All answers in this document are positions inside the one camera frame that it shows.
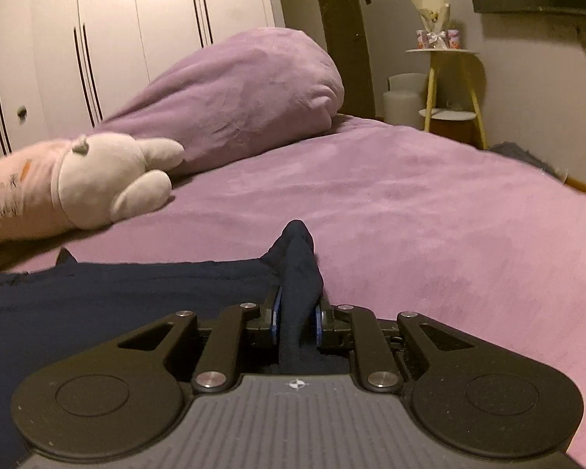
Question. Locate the yellow-legged side table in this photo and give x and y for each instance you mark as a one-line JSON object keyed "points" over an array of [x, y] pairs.
{"points": [[442, 115]]}

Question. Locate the round wooden storage stool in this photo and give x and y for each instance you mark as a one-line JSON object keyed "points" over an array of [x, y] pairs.
{"points": [[451, 132]]}

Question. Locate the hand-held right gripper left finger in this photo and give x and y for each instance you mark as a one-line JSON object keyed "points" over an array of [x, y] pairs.
{"points": [[275, 315]]}

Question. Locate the dark wooden door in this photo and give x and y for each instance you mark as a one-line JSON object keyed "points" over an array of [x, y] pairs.
{"points": [[344, 34]]}

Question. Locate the white wardrobe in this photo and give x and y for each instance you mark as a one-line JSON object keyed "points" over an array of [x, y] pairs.
{"points": [[127, 10]]}

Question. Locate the purple bed blanket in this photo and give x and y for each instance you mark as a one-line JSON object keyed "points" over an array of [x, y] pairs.
{"points": [[420, 205]]}

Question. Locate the white round bin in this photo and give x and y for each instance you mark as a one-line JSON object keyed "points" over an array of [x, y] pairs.
{"points": [[408, 82], [403, 107]]}

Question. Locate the small pink cup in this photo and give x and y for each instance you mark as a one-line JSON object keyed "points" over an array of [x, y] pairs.
{"points": [[455, 39], [423, 39]]}

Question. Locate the long pink rabbit plush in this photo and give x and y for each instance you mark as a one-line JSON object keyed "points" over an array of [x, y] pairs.
{"points": [[97, 176]]}

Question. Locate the purple duvet bundle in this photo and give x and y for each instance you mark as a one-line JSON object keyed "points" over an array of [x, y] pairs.
{"points": [[224, 93]]}

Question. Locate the navy zip jacket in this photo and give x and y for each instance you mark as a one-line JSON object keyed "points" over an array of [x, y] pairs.
{"points": [[102, 303]]}

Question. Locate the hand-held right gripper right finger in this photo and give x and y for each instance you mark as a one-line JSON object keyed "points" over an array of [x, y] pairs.
{"points": [[318, 325]]}

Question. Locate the wrapped flower bouquet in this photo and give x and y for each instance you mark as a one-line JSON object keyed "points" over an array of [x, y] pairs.
{"points": [[432, 10]]}

